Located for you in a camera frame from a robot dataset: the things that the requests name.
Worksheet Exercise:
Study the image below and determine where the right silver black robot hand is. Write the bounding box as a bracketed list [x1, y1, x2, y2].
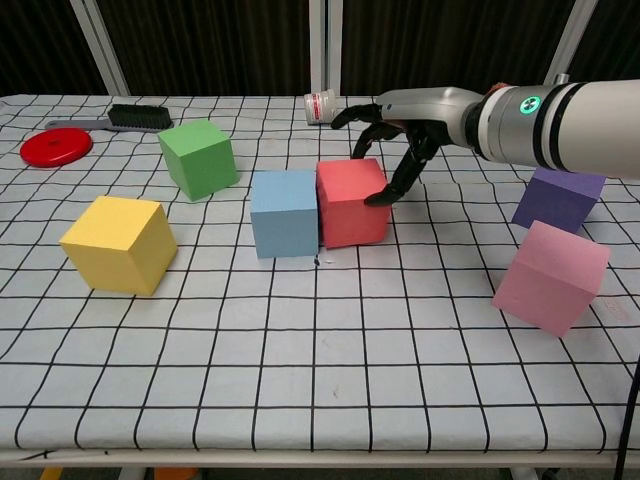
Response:
[329, 86, 485, 208]

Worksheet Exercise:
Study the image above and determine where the red foam cube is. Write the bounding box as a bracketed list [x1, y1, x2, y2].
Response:
[315, 158, 392, 250]

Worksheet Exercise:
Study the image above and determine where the blue foam cube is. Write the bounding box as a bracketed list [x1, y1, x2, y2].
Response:
[249, 169, 321, 260]

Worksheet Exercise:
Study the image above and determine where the green foam cube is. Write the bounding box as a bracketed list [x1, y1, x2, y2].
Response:
[157, 118, 238, 202]

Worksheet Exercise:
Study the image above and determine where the yellow foam cube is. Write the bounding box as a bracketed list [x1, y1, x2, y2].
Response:
[58, 195, 179, 298]

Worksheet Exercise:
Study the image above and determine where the purple foam cube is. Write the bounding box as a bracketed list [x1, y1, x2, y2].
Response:
[511, 167, 606, 236]

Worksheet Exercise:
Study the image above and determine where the pink foam cube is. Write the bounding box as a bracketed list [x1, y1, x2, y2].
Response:
[491, 220, 612, 339]

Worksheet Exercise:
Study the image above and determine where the white black checked tablecloth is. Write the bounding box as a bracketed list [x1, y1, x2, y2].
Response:
[0, 93, 640, 454]

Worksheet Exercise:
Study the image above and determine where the red plastic disc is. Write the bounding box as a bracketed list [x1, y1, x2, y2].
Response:
[19, 127, 95, 169]

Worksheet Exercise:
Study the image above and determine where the white frame post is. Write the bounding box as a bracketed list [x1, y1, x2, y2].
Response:
[308, 0, 343, 96]
[69, 0, 131, 96]
[542, 0, 599, 84]

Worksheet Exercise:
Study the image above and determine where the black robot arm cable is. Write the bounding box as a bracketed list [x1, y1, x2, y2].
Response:
[613, 349, 640, 480]

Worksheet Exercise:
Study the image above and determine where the white table frame bar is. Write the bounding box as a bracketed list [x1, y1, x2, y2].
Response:
[0, 446, 640, 480]

